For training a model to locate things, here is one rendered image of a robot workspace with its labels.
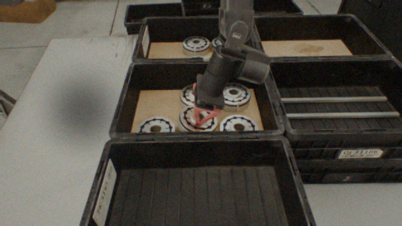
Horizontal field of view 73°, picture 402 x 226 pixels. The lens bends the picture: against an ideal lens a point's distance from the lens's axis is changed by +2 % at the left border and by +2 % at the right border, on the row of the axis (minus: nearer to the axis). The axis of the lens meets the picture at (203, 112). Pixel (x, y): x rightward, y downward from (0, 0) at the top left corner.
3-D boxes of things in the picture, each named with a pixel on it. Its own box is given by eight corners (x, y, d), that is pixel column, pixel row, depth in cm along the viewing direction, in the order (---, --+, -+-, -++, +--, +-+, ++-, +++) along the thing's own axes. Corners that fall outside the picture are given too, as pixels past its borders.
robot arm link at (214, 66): (215, 37, 57) (217, 51, 53) (244, 46, 59) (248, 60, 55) (205, 64, 62) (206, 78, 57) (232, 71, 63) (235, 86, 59)
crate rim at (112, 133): (108, 144, 60) (106, 137, 58) (131, 68, 81) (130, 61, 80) (284, 141, 61) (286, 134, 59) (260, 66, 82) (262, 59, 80)
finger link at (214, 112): (210, 113, 72) (222, 88, 66) (211, 133, 67) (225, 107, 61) (185, 108, 70) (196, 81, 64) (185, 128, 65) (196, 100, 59)
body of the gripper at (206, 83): (218, 85, 69) (230, 61, 64) (222, 112, 61) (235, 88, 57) (195, 79, 67) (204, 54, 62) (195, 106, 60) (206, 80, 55)
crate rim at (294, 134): (284, 141, 61) (286, 134, 59) (261, 66, 82) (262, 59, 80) (461, 139, 62) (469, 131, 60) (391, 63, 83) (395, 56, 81)
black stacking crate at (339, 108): (277, 164, 68) (286, 135, 60) (257, 90, 89) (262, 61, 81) (434, 162, 68) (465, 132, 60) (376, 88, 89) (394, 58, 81)
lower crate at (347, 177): (269, 187, 75) (277, 162, 67) (252, 113, 97) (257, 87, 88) (411, 186, 76) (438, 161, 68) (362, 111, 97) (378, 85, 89)
